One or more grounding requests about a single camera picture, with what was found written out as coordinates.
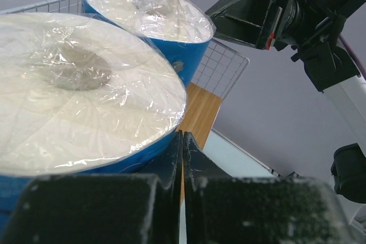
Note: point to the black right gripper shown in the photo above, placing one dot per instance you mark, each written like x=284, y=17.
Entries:
x=259, y=24

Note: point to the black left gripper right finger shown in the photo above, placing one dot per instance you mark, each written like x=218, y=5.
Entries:
x=220, y=208

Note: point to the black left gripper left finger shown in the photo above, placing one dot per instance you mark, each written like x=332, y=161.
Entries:
x=142, y=207

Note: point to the blue cartoon-print toilet roll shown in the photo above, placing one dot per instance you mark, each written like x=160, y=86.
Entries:
x=181, y=31

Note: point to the blue-wrapped toilet roll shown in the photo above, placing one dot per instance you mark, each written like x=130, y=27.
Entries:
x=80, y=98

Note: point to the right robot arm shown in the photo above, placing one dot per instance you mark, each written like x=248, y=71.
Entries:
x=301, y=105

